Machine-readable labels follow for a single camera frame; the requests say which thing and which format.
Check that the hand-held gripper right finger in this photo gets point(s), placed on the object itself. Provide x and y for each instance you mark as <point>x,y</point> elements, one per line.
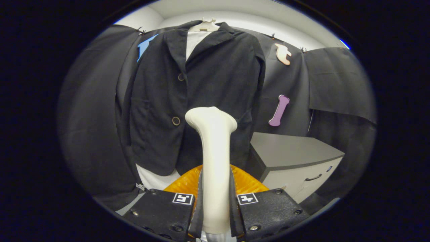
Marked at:
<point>268,211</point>

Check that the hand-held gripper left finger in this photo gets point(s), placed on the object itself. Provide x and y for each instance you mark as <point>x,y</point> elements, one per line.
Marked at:
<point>161,210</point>

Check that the white garment steamer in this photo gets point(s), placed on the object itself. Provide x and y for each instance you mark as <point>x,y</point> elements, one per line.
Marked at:
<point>215,151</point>

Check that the black blazer jacket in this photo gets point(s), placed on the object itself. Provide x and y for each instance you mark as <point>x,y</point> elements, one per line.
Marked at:
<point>218,74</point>

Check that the white clothes hanger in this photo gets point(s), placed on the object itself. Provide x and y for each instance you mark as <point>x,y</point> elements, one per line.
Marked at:
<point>204,26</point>

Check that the grey drawer cabinet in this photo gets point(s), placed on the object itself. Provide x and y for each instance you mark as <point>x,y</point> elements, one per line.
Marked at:
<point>289,151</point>

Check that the black backdrop cloth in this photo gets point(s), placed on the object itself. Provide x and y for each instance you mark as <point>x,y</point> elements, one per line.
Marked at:
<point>94,111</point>

